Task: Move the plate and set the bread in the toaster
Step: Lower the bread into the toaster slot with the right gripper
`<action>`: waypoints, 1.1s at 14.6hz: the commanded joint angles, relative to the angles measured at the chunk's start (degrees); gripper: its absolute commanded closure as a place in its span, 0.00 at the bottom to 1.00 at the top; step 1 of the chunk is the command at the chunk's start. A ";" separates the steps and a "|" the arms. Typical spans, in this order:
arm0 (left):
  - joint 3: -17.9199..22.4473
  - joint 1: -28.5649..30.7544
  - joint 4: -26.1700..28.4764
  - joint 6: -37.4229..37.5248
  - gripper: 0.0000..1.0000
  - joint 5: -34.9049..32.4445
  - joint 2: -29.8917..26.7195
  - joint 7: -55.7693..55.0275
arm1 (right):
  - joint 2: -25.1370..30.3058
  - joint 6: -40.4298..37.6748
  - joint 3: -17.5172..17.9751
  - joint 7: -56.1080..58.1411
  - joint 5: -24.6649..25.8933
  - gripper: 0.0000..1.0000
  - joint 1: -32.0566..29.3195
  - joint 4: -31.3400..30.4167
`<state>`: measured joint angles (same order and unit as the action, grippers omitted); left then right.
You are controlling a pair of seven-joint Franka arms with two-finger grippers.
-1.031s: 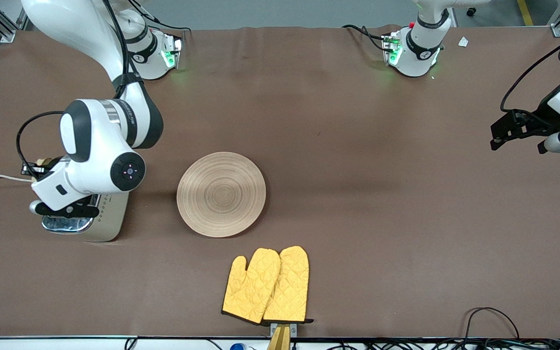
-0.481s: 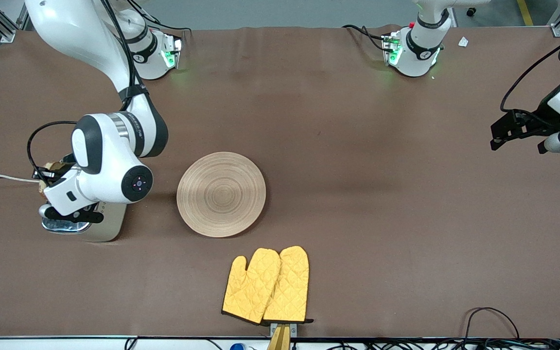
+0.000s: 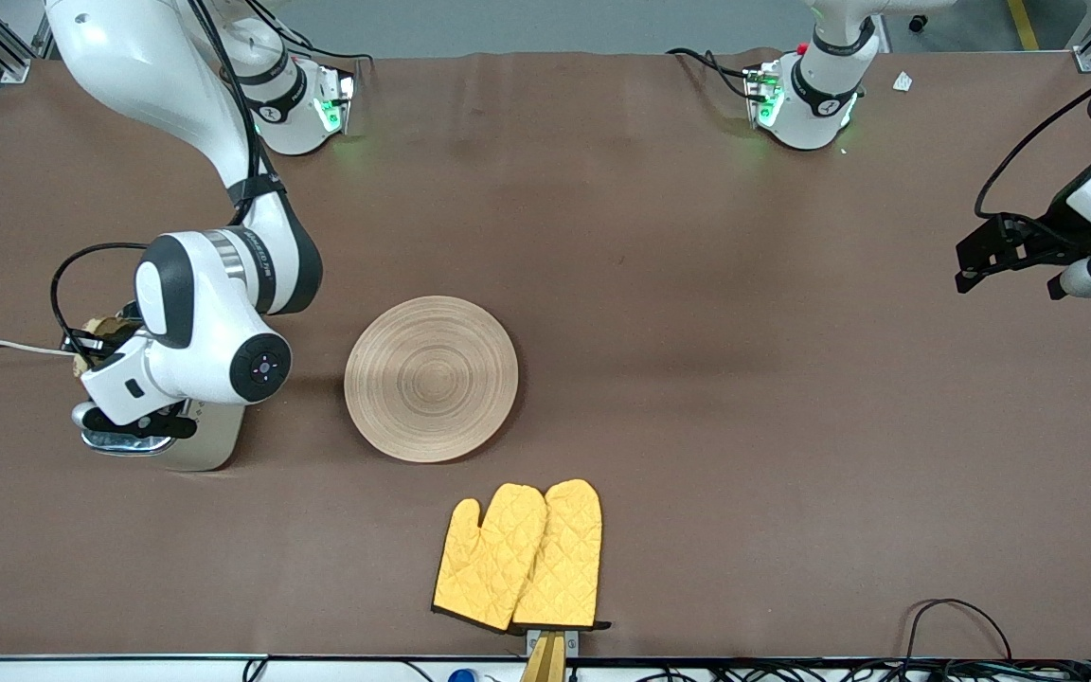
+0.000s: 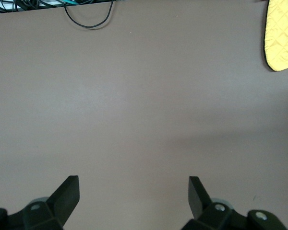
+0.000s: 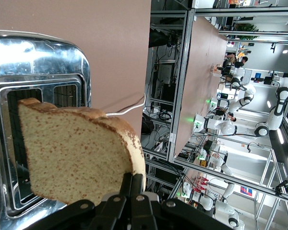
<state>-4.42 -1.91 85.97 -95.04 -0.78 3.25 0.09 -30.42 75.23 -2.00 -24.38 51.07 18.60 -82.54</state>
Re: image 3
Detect black looped floor cable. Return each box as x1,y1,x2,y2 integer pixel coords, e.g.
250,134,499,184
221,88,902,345
901,598,1015,664

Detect yellow quilted oven mitt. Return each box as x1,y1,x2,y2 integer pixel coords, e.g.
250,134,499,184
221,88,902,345
510,478,603,631
432,483,548,633

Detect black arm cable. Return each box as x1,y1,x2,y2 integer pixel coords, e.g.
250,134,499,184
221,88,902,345
50,0,272,353
974,57,1091,221

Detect round wooden plate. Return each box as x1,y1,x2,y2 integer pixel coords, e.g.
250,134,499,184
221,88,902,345
344,296,519,464

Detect tangled black floor cables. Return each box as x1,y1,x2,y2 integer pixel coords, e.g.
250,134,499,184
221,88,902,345
640,660,1091,682

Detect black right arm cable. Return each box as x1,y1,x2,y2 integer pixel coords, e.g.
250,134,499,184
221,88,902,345
50,0,272,353

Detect wooden stick pair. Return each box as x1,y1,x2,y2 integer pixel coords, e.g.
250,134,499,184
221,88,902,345
519,633,567,682

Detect chrome and beige toaster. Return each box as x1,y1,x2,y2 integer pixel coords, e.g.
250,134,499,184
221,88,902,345
80,374,248,473

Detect small metal bracket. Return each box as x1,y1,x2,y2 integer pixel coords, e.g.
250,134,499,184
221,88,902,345
525,627,581,656

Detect brown bread slice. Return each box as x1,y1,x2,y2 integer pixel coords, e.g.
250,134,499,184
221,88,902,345
72,315,130,380

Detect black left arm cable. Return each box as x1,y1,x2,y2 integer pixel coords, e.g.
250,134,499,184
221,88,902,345
974,57,1091,221

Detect brown table cover mat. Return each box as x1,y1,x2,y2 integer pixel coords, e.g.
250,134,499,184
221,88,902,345
0,52,1091,661

